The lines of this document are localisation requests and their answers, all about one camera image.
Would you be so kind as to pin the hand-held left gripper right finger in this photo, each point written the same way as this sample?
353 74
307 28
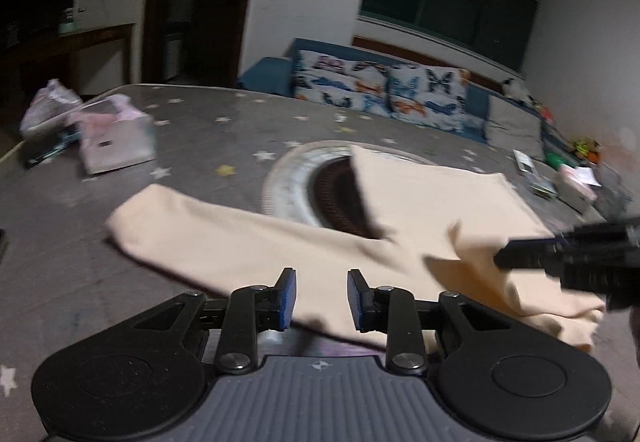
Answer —
357 303

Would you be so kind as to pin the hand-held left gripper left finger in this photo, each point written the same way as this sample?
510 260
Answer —
286 299

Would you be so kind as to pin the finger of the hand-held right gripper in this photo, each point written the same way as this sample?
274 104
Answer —
527 253

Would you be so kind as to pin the beige pants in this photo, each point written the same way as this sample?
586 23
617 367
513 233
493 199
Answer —
450 202

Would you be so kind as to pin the small printed packet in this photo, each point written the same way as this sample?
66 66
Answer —
543 189

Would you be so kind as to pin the white box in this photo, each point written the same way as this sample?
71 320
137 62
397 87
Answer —
575 184

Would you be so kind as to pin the yellow-green toy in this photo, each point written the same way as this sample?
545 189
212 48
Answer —
582 147

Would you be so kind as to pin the round white-rimmed table heater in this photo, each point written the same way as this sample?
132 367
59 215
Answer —
292 182

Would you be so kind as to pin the grey cushion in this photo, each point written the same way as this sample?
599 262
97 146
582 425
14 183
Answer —
515 127

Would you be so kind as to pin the black and white plush toy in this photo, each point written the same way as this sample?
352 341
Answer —
515 89

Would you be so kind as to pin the grey star-printed table cover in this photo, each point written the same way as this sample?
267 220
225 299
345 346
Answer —
210 132

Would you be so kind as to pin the butterfly-printed pillow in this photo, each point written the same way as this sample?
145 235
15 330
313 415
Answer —
340 79
430 94

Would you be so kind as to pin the blue sofa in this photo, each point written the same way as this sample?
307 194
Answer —
265 72

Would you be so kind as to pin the pink tissue box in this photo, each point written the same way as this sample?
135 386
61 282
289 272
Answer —
117 139

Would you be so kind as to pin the dark flat packet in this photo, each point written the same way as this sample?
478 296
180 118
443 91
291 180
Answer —
47 151

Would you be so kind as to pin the clear plastic bag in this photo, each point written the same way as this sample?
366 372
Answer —
47 107

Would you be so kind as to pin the wooden side counter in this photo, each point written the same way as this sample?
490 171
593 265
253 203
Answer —
95 39

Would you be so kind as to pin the white and teal container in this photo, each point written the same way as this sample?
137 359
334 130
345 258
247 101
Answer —
70 21

